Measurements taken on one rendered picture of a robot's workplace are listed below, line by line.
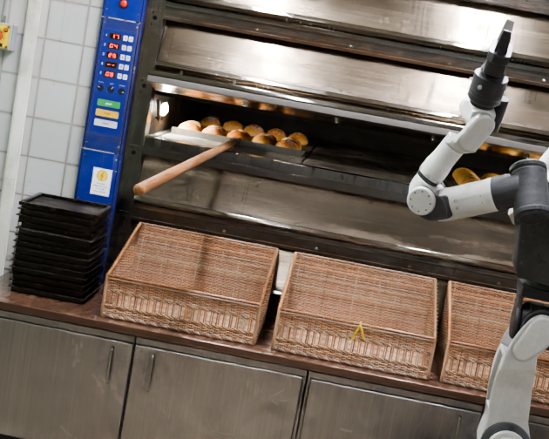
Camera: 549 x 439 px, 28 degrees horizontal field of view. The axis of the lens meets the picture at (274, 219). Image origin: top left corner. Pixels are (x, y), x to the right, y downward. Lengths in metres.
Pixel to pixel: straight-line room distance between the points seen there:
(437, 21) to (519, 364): 1.55
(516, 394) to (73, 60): 2.15
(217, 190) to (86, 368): 0.88
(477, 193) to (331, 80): 1.37
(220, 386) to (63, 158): 1.14
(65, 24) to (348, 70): 1.09
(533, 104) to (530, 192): 1.37
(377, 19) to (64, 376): 1.72
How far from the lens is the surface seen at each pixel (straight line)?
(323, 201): 4.20
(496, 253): 4.22
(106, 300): 3.89
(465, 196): 2.91
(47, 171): 4.35
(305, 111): 4.03
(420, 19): 4.16
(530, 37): 4.19
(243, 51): 4.19
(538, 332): 3.07
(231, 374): 3.78
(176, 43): 4.22
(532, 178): 2.87
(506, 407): 3.16
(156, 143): 4.24
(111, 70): 4.23
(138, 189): 2.76
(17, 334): 3.91
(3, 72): 4.39
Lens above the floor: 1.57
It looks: 8 degrees down
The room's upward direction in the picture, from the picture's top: 10 degrees clockwise
